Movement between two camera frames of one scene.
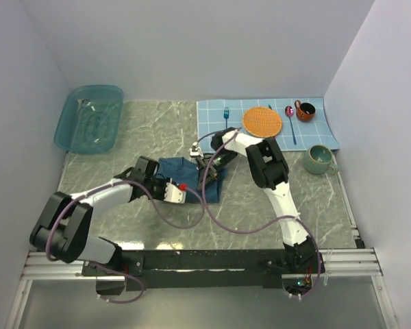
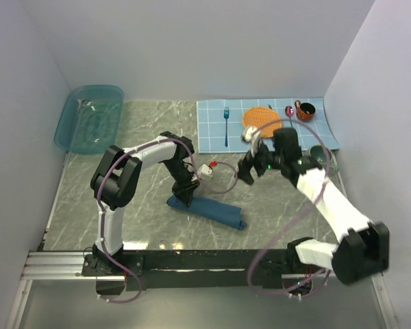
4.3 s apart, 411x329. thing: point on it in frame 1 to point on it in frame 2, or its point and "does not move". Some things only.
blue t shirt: x=185 y=173 to x=227 y=215
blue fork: x=226 y=115 does not move
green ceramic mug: x=317 y=160 does not move
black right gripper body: x=220 y=162 to x=262 y=162
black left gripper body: x=156 y=187 to x=183 y=181
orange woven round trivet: x=262 y=122 does not move
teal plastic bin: x=91 y=119 does not move
